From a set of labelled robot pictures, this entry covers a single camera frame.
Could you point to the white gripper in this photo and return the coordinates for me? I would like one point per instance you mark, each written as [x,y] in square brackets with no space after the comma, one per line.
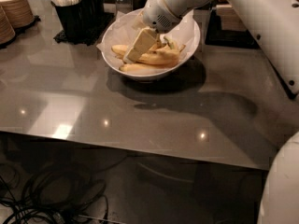
[160,12]

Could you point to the yellow banana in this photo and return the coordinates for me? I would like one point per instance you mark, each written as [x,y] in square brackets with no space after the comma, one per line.
[162,56]
[136,67]
[165,43]

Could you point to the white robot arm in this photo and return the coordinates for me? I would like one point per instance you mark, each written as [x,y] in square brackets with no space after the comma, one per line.
[273,24]

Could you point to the white bowl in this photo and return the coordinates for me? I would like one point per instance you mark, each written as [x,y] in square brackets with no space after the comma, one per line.
[121,32]

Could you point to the white paper liner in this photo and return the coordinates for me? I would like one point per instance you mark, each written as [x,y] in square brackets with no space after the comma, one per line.
[170,51]

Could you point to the black mat under holders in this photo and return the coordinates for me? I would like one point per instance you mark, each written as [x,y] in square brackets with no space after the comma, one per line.
[91,35]

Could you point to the black cutlery holder back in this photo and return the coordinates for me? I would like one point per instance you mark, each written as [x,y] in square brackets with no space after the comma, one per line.
[90,12]

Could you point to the black cutlery holder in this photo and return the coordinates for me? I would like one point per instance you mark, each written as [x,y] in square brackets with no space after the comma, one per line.
[71,21]
[90,12]

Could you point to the black cutlery holder front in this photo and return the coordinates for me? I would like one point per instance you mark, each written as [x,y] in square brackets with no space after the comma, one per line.
[71,21]

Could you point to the stack of paper plates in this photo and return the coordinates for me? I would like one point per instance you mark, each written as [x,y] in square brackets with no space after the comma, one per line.
[7,32]

